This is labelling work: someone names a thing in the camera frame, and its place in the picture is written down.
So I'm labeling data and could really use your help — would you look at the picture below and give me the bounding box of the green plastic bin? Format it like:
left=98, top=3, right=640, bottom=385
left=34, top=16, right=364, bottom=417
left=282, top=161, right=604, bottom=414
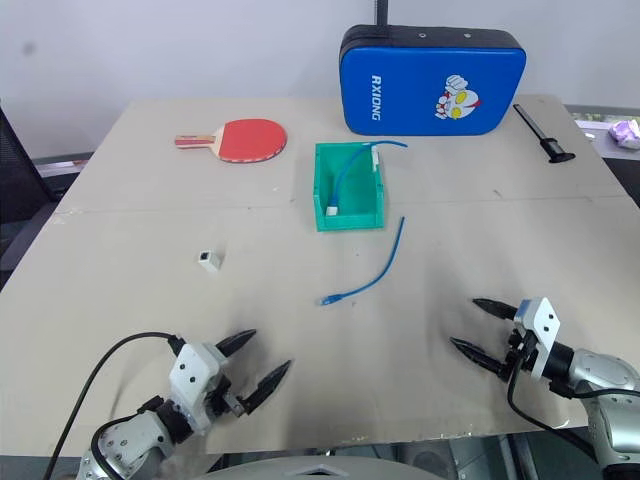
left=312, top=141, right=389, bottom=234

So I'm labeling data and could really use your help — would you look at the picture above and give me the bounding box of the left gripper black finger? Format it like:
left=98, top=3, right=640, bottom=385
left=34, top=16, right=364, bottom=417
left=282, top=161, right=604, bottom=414
left=215, top=328, right=258, bottom=359
left=239, top=359, right=293, bottom=415

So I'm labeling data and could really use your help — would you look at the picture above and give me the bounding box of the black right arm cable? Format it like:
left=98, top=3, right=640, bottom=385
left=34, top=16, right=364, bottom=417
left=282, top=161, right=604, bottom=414
left=506, top=344, right=601, bottom=451

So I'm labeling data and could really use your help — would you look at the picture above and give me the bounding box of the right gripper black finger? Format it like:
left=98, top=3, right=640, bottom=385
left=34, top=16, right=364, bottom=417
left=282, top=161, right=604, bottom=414
left=448, top=335, right=506, bottom=381
left=471, top=297, right=520, bottom=322

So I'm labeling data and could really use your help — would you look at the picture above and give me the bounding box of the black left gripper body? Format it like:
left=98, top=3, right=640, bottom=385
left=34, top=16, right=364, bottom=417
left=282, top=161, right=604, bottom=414
left=206, top=345, right=250, bottom=417

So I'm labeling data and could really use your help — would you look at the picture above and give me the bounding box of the blue RXIONG kick pad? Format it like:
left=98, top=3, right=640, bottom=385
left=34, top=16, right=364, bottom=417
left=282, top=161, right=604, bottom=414
left=338, top=24, right=528, bottom=138

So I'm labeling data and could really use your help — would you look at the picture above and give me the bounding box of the gray side desk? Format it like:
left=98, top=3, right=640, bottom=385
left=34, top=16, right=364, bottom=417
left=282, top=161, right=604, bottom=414
left=563, top=103, right=640, bottom=162

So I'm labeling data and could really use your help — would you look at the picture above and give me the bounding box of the small white connector block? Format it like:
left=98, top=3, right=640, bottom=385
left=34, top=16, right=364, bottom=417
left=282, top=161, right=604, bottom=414
left=196, top=249, right=223, bottom=272

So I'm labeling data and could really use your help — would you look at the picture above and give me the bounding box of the red table tennis paddle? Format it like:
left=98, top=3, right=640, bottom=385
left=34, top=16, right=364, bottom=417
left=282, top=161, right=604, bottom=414
left=174, top=117, right=290, bottom=165

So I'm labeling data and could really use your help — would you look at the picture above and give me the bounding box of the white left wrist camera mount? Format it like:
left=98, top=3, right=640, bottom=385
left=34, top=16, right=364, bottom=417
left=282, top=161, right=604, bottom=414
left=168, top=342, right=224, bottom=433

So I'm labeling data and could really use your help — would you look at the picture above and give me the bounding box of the black plastic handle tool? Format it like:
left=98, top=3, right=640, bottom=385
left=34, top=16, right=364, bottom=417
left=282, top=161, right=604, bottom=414
left=512, top=103, right=577, bottom=165

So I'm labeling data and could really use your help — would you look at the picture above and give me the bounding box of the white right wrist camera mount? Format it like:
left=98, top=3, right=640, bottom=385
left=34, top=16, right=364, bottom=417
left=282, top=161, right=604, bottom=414
left=511, top=296, right=563, bottom=384

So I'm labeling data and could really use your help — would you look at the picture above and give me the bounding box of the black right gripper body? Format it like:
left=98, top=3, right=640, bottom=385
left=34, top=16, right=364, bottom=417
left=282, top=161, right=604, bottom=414
left=499, top=319, right=540, bottom=383

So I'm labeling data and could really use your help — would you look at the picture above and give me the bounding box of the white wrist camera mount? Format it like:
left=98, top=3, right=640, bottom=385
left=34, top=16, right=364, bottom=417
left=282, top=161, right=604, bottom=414
left=511, top=296, right=563, bottom=384
left=168, top=342, right=224, bottom=433

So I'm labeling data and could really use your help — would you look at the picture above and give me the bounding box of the gray rounded robot body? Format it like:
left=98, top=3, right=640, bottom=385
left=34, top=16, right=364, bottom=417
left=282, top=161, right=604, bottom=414
left=206, top=451, right=427, bottom=480

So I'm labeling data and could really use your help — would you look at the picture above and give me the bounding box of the crumpled purple white wrapper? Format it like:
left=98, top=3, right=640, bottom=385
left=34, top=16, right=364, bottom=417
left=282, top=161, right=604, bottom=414
left=608, top=118, right=640, bottom=151

